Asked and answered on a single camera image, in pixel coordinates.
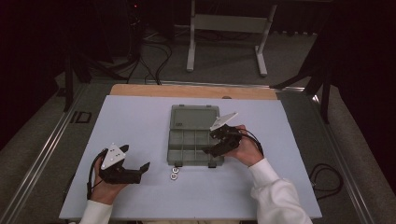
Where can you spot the person's right hand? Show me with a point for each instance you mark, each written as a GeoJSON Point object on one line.
{"type": "Point", "coordinates": [247, 151]}

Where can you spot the white table board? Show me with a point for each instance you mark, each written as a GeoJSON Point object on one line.
{"type": "Point", "coordinates": [134, 118]}

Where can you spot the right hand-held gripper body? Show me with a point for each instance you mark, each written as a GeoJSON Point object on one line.
{"type": "Point", "coordinates": [232, 137]}

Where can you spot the green clear compartment box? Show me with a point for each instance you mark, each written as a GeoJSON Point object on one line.
{"type": "Point", "coordinates": [190, 137]}

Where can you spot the person's left hand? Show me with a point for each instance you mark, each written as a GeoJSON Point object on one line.
{"type": "Point", "coordinates": [104, 191]}

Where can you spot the black rectangular floor bracket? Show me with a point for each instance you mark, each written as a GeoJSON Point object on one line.
{"type": "Point", "coordinates": [80, 117]}

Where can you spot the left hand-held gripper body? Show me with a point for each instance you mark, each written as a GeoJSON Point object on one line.
{"type": "Point", "coordinates": [120, 175]}

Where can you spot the black tripod stand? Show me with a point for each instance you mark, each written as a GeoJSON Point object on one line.
{"type": "Point", "coordinates": [325, 99]}
{"type": "Point", "coordinates": [68, 87]}

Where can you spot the white metal table frame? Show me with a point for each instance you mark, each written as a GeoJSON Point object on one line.
{"type": "Point", "coordinates": [230, 23]}

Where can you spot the metal floor rail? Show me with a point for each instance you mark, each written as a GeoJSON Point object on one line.
{"type": "Point", "coordinates": [40, 155]}
{"type": "Point", "coordinates": [339, 161]}

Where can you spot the silver metal nut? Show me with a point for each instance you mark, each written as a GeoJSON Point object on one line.
{"type": "Point", "coordinates": [175, 170]}
{"type": "Point", "coordinates": [173, 176]}

